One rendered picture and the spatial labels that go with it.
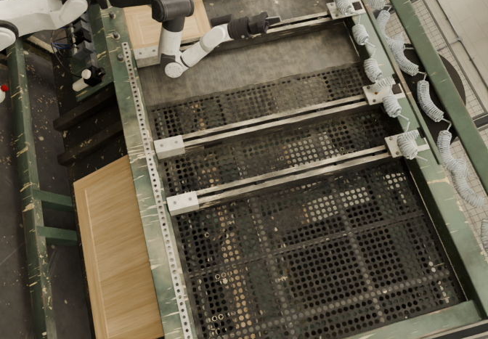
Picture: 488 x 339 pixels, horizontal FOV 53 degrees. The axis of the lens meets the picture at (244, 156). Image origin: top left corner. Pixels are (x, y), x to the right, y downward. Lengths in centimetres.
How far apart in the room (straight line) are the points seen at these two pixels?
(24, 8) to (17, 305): 135
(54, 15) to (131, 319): 137
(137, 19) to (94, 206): 99
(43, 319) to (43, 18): 131
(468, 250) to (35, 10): 203
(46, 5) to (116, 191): 93
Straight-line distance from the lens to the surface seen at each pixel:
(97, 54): 255
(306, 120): 229
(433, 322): 216
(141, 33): 260
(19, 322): 261
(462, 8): 797
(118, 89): 238
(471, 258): 222
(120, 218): 250
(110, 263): 251
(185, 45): 248
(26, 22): 230
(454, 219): 224
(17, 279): 266
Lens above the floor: 196
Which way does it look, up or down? 20 degrees down
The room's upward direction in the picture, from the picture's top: 65 degrees clockwise
